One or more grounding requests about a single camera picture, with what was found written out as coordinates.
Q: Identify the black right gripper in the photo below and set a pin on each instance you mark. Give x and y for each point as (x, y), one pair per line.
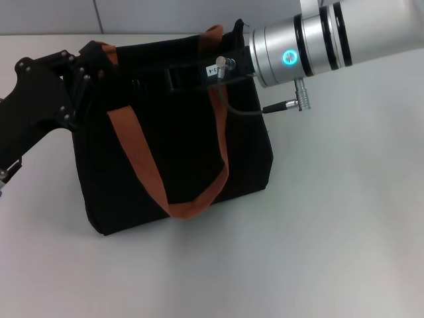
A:
(238, 66)

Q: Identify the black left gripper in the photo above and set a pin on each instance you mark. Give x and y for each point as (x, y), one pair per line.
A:
(33, 102)

